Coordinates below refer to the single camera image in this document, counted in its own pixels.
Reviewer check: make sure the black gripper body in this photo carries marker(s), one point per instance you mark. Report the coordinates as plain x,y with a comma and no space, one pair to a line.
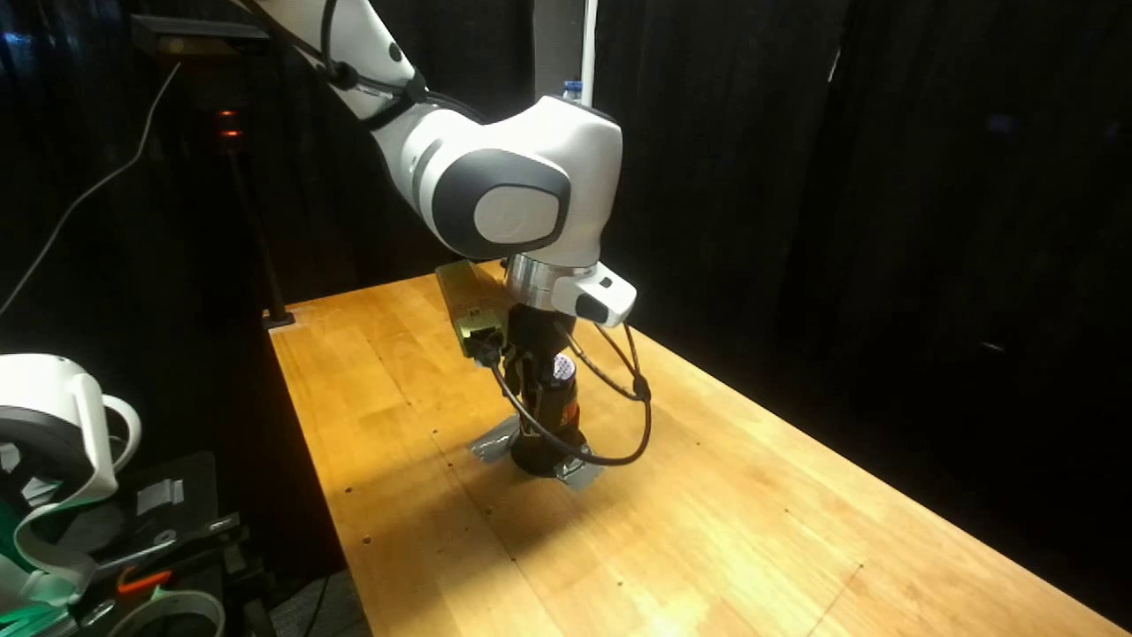
534,348

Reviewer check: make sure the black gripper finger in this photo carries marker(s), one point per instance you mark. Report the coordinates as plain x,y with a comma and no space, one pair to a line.
534,429
560,436

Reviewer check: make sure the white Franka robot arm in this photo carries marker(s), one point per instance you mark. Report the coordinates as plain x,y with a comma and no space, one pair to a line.
498,153

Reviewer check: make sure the grey tape piece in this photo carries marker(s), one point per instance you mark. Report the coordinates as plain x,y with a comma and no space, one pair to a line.
578,475
494,443

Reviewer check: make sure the bottle with blue cap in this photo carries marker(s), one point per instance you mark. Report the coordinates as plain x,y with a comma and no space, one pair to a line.
575,89

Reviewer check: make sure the white vertical pole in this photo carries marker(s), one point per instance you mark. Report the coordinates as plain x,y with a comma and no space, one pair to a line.
584,53

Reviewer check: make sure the black equipment case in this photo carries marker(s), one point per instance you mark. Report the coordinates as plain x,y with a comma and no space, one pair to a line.
180,541

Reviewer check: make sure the black curtain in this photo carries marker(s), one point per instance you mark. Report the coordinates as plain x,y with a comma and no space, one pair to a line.
885,214

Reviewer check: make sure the clear tape roll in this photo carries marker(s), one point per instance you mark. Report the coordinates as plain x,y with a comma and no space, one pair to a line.
163,613

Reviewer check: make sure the white headset device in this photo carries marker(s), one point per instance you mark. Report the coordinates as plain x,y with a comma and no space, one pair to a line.
54,427

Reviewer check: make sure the black camera tripod stand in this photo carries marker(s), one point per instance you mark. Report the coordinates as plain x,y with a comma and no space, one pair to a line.
235,117

